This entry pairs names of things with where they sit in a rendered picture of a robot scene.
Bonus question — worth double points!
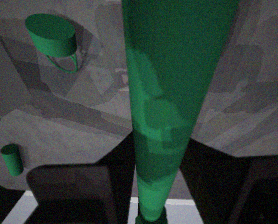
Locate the dark green cup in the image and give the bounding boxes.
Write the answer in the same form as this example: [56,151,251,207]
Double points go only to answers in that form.
[135,206,168,224]

